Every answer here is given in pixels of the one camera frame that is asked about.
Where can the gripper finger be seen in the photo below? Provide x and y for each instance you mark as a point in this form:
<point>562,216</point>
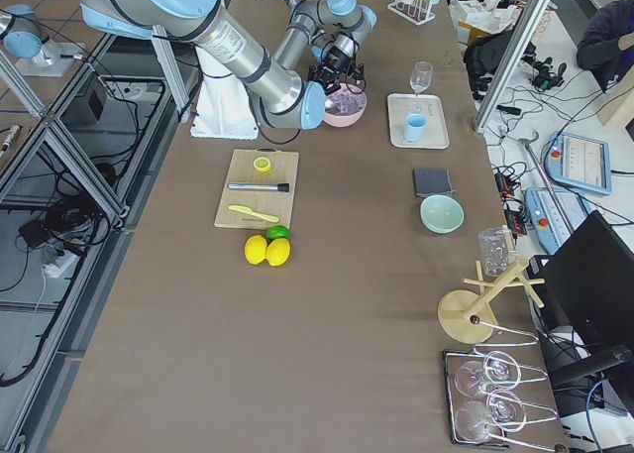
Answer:
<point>355,78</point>
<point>322,75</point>

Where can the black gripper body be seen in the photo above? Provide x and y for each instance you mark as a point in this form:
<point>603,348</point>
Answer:
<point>339,58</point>

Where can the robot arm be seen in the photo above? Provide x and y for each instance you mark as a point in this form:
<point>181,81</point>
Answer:
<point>334,31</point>
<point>279,97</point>

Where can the clear ice cubes pile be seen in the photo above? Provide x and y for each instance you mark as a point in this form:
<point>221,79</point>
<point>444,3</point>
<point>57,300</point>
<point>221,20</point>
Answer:
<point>345,103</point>

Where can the light blue cup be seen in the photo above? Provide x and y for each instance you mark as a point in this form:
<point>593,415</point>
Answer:
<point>414,126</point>

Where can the pink bowl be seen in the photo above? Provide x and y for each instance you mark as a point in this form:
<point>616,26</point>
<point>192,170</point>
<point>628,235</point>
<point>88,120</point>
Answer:
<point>343,121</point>

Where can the clear wine glass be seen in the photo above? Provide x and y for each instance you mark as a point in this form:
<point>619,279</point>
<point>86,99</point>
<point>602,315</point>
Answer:
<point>421,77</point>

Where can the cream serving tray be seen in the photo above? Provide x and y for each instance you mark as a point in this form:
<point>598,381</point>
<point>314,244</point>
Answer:
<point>434,135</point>

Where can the bamboo cutting board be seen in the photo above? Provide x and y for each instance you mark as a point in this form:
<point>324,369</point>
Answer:
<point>284,169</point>

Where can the half lemon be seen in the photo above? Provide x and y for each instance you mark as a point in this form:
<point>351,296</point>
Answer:
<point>262,164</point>

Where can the steel muddler black tip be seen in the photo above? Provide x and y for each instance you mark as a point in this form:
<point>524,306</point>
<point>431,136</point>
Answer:
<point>268,187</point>

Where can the grey folded cloth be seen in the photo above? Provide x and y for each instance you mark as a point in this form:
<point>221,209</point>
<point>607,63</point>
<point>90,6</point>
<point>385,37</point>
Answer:
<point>429,182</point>

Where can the yellow plastic knife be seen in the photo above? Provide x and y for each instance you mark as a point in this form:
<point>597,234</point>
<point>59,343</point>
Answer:
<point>251,212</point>

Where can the green lime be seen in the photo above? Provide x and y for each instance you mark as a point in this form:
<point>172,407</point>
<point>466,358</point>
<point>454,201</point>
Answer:
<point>277,232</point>

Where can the pale green bowl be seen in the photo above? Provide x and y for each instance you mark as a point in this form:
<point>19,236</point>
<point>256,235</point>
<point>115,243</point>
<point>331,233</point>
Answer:
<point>441,214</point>

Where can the yellow lemon lower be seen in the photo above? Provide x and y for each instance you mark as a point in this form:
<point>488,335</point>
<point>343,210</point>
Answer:
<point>278,252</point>

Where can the yellow lemon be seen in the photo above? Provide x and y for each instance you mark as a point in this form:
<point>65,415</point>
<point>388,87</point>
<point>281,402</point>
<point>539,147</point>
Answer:
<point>278,252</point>
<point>255,249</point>

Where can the yellow lemon upper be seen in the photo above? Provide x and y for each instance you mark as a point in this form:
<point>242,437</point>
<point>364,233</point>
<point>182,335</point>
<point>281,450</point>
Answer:
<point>255,249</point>

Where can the clear glass mug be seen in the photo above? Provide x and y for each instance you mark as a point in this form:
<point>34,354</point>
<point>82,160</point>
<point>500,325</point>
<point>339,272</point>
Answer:
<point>495,253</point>

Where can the blue teach pendant lower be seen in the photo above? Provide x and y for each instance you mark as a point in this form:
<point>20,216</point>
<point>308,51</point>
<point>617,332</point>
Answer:
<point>549,224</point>

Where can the blue teach pendant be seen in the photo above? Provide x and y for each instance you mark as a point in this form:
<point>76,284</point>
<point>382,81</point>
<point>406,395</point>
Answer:
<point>549,224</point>
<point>580,162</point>

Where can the blue teach pendant upper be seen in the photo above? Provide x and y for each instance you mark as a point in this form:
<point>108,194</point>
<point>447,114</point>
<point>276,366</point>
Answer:
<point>580,162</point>

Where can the person in dark clothes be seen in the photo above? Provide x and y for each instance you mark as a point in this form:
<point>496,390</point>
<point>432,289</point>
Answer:
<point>606,46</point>

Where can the wooden mug tree stand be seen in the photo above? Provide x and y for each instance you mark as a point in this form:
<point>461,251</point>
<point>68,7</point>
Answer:
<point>467,316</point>

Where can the black monitor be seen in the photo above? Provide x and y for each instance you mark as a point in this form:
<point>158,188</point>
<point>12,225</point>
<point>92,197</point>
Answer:
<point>591,277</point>

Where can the hanging wine glass upper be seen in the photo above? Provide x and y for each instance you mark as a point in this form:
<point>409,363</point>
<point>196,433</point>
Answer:
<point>495,370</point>

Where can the hanging wine glass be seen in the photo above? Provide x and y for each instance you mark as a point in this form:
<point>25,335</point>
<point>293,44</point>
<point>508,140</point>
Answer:
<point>495,419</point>
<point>495,370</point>

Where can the black glass rack tray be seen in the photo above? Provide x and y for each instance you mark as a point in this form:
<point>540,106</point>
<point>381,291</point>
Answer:
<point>452,360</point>

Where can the hanging wine glass lower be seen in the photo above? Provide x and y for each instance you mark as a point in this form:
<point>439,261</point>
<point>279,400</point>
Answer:
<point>495,419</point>

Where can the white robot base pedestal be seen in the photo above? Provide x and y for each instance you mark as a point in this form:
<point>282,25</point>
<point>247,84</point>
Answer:
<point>222,109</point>

